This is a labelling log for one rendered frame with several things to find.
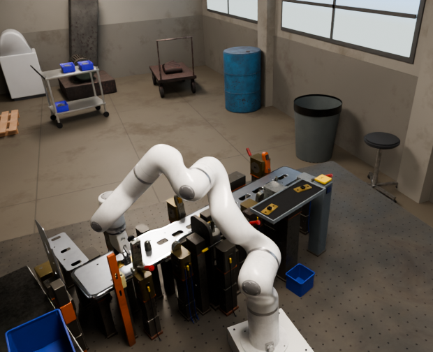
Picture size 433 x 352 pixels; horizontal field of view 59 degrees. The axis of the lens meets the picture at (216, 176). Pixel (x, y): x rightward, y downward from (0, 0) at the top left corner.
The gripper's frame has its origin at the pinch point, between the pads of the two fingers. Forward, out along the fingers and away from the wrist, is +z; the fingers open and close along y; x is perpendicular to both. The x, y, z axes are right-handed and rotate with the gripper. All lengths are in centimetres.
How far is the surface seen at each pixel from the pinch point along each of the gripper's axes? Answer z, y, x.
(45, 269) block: -3.1, 12.6, 28.2
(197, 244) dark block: -9.0, -24.9, -22.4
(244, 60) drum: 19, 286, -356
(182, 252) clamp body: -4.1, -19.9, -18.1
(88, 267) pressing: 2.9, 8.3, 12.6
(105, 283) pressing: 2.9, -6.3, 11.7
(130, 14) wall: -25, 642, -377
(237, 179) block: 0, 13, -81
